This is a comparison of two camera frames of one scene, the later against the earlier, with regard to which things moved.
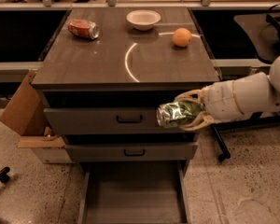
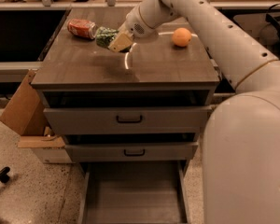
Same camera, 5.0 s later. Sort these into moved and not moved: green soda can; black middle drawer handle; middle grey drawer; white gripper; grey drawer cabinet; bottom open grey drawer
Moved: white gripper; green soda can
Not moved: bottom open grey drawer; black middle drawer handle; middle grey drawer; grey drawer cabinet
